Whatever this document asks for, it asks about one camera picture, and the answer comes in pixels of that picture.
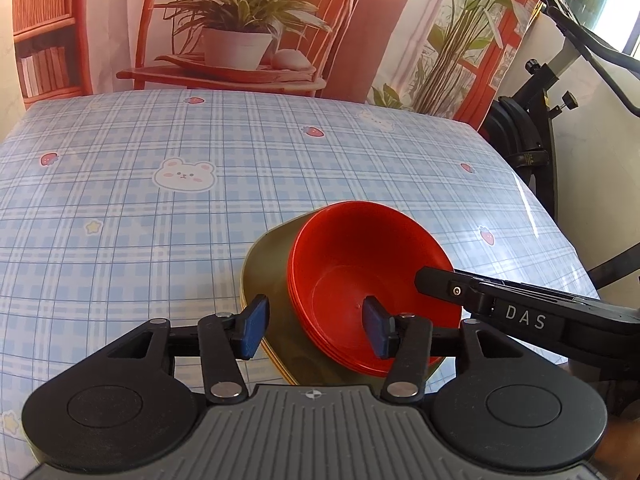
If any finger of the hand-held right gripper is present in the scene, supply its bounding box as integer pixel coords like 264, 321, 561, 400
414, 266, 497, 319
452, 269, 572, 302

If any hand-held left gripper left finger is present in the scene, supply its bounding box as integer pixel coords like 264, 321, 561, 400
106, 294, 271, 405

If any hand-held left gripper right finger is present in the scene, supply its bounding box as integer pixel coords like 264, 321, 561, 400
363, 296, 524, 404

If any light green bowl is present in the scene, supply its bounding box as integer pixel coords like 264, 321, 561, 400
240, 210, 443, 387

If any blue checked tablecloth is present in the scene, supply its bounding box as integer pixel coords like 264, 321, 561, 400
0, 89, 601, 471

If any black exercise bike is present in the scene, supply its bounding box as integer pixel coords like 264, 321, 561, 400
479, 0, 640, 291

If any printed wall backdrop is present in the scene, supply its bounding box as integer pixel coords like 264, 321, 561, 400
10, 0, 551, 127

